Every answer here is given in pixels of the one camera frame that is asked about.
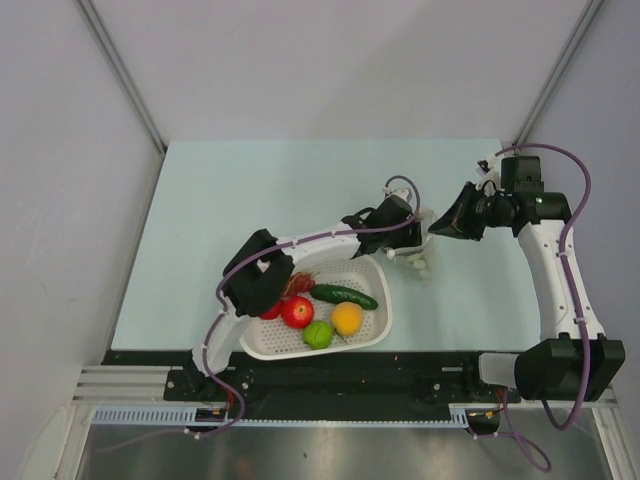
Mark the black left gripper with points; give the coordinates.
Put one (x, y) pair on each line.
(408, 240)

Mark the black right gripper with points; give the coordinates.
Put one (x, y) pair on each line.
(457, 221)

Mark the clear polka dot zip bag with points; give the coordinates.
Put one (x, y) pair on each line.
(417, 263)

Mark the green fake cucumber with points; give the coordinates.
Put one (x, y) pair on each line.
(336, 294)

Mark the orange yellow fake fruit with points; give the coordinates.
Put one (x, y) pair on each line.
(347, 318)

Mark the pink fake grapes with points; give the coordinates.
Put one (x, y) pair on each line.
(299, 283)

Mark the green fake fruit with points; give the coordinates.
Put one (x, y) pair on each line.
(318, 335)

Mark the red fake apple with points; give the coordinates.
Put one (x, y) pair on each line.
(297, 312)

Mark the red fake pepper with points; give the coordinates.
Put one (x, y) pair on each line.
(274, 312)

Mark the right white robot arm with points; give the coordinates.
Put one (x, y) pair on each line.
(574, 359)

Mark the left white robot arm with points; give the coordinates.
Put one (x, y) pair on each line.
(256, 277)

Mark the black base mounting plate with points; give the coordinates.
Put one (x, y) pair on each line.
(368, 360)

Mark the white perforated plastic basket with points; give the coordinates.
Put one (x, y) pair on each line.
(331, 308)

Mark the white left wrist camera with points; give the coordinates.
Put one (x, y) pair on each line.
(403, 193)

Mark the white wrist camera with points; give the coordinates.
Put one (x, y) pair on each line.
(488, 170)
(403, 193)

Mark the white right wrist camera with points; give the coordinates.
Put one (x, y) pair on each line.
(488, 170)

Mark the right aluminium frame post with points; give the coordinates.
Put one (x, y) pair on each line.
(568, 53)

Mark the aluminium frame post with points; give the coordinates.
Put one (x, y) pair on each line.
(108, 49)
(568, 53)

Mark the aluminium front rail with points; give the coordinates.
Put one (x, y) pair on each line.
(437, 386)

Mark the white slotted cable duct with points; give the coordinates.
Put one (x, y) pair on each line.
(430, 416)

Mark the left aluminium frame post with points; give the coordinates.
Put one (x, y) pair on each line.
(108, 49)

